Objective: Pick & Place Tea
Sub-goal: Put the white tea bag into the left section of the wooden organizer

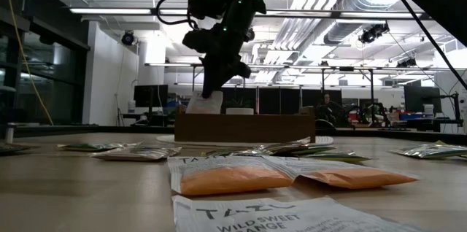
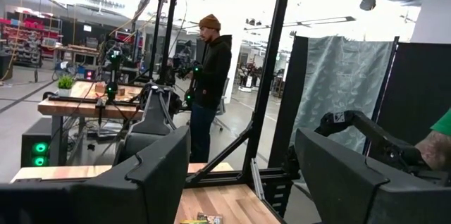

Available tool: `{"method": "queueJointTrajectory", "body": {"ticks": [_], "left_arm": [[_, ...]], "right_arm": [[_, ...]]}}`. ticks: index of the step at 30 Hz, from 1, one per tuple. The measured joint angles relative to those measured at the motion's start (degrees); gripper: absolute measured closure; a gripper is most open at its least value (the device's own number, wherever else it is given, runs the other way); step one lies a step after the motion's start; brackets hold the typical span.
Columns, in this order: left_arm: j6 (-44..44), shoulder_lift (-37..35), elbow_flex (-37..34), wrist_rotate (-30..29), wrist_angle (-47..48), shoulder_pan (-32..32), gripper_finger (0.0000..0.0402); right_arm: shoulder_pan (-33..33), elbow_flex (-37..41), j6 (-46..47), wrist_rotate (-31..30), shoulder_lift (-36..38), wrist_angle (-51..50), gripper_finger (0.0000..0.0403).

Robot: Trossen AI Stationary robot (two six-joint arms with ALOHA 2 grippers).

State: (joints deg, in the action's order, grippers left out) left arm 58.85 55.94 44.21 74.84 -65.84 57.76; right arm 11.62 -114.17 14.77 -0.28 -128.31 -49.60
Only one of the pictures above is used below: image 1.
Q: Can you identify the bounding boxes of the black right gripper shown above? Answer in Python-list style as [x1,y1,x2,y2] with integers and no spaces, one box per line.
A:
[182,27,244,98]

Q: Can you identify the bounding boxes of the brown cardboard box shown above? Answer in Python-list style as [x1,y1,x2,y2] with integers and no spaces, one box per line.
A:
[174,104,317,143]

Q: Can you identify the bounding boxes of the black room divider panels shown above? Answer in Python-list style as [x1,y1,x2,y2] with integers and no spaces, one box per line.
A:
[212,86,344,117]

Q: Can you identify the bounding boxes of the black computer monitor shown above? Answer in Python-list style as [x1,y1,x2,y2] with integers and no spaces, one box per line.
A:
[404,85,443,115]
[133,84,169,109]

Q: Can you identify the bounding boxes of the person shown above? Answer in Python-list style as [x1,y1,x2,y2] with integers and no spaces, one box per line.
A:
[316,93,351,128]

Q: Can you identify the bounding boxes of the blue storage bin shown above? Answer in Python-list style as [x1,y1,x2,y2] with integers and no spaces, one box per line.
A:
[398,112,425,121]

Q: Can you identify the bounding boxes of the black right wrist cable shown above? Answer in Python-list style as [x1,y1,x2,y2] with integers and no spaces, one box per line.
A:
[155,0,242,31]

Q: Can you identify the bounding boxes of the long ceiling light rail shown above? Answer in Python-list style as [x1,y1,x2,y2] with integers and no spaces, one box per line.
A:
[68,6,424,20]

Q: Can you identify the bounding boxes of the black aluminium table frame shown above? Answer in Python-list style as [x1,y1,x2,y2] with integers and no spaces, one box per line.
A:
[0,124,467,146]

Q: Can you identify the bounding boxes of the black metal rig frame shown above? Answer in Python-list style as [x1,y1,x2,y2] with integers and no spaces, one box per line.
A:
[320,66,376,117]

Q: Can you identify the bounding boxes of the silver ventilation duct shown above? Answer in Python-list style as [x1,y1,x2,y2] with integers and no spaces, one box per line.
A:
[323,0,393,46]

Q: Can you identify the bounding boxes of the yellow hanging cable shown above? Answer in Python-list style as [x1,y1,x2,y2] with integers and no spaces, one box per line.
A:
[0,0,55,126]

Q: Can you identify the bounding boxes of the small white post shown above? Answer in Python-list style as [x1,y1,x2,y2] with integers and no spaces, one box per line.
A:
[0,121,16,143]

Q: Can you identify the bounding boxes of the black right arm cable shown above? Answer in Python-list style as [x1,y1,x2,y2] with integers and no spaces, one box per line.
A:
[397,0,467,90]

